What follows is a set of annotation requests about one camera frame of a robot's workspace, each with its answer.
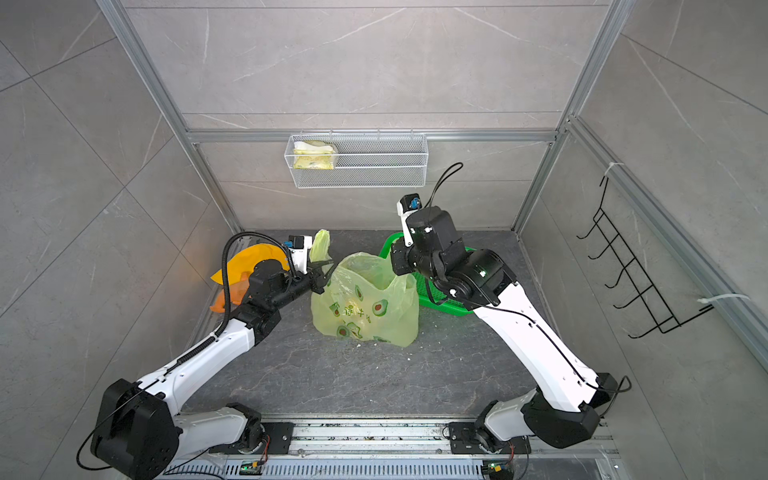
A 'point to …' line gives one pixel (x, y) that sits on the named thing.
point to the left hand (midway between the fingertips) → (338, 258)
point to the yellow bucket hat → (247, 261)
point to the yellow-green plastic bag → (366, 300)
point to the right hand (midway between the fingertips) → (401, 242)
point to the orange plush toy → (237, 294)
